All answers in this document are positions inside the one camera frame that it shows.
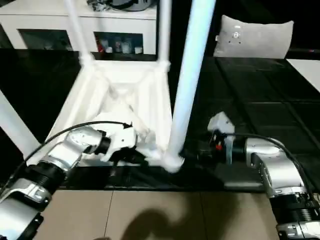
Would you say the grey pillow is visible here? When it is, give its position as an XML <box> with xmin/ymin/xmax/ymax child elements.
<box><xmin>212</xmin><ymin>13</ymin><xmax>295</xmax><ymax>59</ymax></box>

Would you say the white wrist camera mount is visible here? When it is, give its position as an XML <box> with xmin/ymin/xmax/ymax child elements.
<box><xmin>99</xmin><ymin>126</ymin><xmax>139</xmax><ymax>164</ymax></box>
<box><xmin>206</xmin><ymin>111</ymin><xmax>236</xmax><ymax>165</ymax></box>

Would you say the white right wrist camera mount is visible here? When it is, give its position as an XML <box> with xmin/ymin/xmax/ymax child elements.
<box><xmin>206</xmin><ymin>111</ymin><xmax>236</xmax><ymax>165</ymax></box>

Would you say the white sideboard cabinet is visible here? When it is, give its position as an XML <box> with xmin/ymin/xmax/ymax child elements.
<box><xmin>0</xmin><ymin>4</ymin><xmax>161</xmax><ymax>56</ymax></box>

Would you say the black cabinet with gold label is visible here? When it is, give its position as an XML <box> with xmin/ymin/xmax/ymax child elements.
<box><xmin>155</xmin><ymin>0</ymin><xmax>226</xmax><ymax>59</ymax></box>

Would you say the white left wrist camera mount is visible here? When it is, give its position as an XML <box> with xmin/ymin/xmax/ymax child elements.
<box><xmin>99</xmin><ymin>126</ymin><xmax>139</xmax><ymax>164</ymax></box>

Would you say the white flat board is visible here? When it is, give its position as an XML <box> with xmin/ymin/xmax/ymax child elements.
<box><xmin>285</xmin><ymin>58</ymin><xmax>320</xmax><ymax>94</ymax></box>

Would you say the white plastic table top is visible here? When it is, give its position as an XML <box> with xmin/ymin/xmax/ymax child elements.
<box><xmin>23</xmin><ymin>58</ymin><xmax>186</xmax><ymax>175</ymax></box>

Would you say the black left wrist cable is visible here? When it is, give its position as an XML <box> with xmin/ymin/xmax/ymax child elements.
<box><xmin>0</xmin><ymin>121</ymin><xmax>134</xmax><ymax>193</ymax></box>

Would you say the black clutter on sideboard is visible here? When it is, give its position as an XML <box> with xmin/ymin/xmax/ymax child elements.
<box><xmin>85</xmin><ymin>0</ymin><xmax>111</xmax><ymax>13</ymax></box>

